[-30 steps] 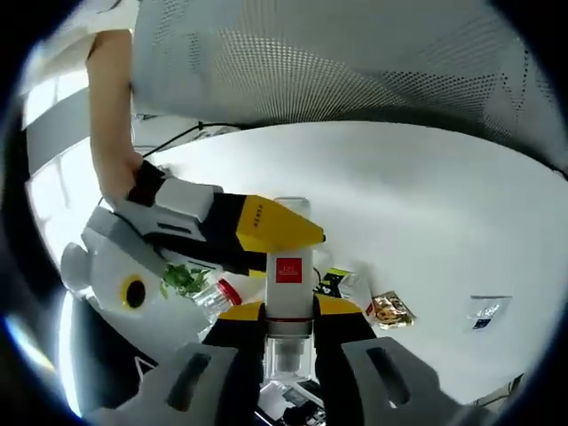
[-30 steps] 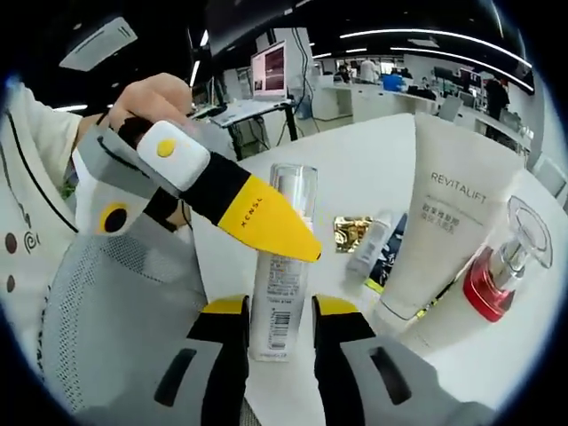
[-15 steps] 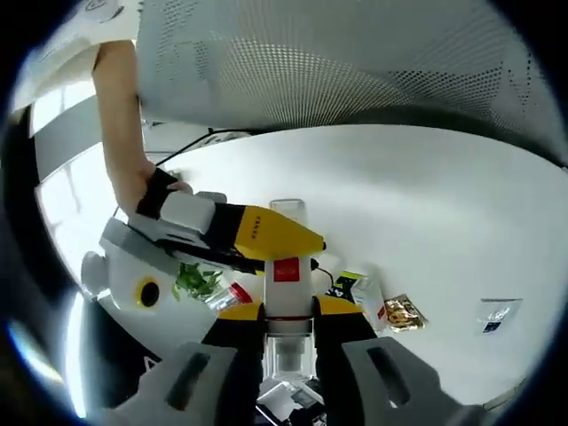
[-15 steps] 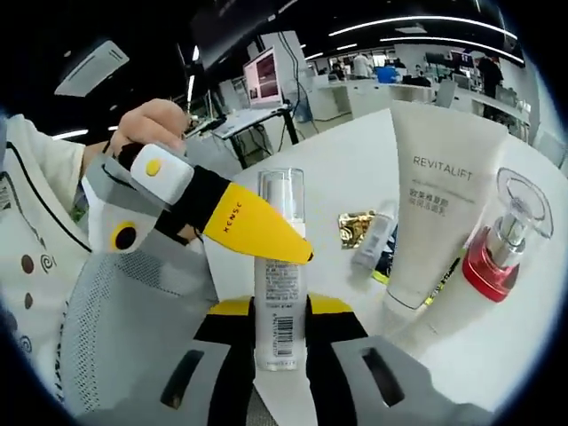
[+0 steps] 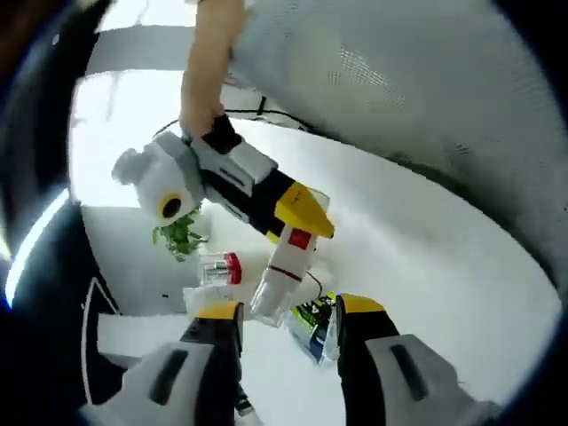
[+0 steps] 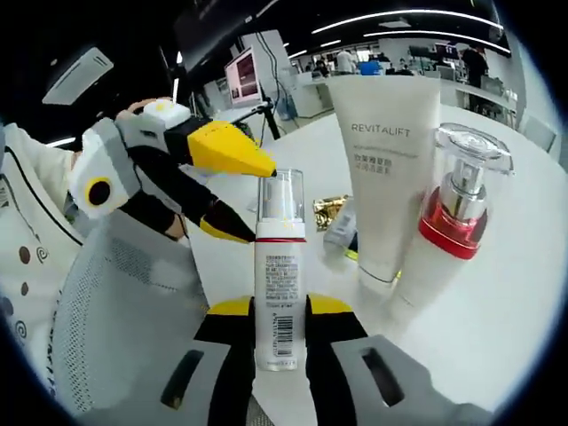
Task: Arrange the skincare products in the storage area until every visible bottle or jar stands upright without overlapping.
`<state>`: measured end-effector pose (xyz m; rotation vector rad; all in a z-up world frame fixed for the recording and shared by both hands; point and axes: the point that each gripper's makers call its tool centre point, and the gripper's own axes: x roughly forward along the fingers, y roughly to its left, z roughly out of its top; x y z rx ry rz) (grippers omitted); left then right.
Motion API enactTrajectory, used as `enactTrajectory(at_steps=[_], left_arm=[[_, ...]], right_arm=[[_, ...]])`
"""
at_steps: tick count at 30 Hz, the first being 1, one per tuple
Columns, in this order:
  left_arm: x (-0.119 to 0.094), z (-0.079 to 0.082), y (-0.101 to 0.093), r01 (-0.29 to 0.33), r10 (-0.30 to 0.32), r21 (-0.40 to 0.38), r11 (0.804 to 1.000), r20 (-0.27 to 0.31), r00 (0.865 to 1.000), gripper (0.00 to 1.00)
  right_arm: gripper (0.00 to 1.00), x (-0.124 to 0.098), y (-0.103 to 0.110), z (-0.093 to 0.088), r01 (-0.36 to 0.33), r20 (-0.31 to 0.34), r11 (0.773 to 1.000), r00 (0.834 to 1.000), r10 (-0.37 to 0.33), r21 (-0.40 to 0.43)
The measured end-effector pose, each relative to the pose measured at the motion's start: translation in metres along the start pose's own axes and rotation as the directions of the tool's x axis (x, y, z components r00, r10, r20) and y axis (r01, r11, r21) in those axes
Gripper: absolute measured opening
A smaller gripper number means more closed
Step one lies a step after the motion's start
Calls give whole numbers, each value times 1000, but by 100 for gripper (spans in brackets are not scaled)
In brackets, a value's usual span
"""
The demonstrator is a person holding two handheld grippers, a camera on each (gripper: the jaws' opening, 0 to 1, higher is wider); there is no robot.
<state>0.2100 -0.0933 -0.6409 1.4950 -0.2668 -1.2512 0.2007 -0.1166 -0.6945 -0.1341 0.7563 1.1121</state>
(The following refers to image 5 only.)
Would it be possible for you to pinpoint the white skincare bottle red collar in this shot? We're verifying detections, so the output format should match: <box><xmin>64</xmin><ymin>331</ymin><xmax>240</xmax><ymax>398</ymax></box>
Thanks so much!
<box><xmin>197</xmin><ymin>250</ymin><xmax>323</xmax><ymax>289</ymax></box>

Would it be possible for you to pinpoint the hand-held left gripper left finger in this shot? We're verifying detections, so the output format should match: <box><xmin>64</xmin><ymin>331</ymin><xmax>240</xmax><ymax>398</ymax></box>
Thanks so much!
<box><xmin>83</xmin><ymin>301</ymin><xmax>246</xmax><ymax>426</ymax></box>

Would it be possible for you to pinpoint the green and navy skincare sachet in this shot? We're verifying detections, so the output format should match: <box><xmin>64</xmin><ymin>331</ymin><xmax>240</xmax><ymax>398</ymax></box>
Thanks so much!
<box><xmin>287</xmin><ymin>290</ymin><xmax>342</xmax><ymax>367</ymax></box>

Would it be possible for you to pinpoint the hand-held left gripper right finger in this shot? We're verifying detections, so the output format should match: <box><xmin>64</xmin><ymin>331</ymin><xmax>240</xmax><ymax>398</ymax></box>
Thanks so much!
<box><xmin>333</xmin><ymin>292</ymin><xmax>502</xmax><ymax>426</ymax></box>

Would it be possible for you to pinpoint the potted green plant white pot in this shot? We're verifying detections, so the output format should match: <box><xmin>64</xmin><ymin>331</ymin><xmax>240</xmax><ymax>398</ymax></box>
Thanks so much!
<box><xmin>152</xmin><ymin>210</ymin><xmax>210</xmax><ymax>264</ymax></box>

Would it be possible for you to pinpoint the grey mesh office chair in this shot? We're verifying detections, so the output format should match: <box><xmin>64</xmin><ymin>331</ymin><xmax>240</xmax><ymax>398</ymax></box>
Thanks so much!
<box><xmin>230</xmin><ymin>0</ymin><xmax>564</xmax><ymax>285</ymax></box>

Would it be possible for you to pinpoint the person's right hand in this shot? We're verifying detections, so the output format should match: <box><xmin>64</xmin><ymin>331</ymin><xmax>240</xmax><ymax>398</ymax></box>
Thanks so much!
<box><xmin>178</xmin><ymin>99</ymin><xmax>230</xmax><ymax>143</ymax></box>

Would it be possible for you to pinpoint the black cable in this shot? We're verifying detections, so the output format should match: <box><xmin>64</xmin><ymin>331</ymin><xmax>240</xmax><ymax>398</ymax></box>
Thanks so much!
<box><xmin>224</xmin><ymin>95</ymin><xmax>320</xmax><ymax>132</ymax></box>

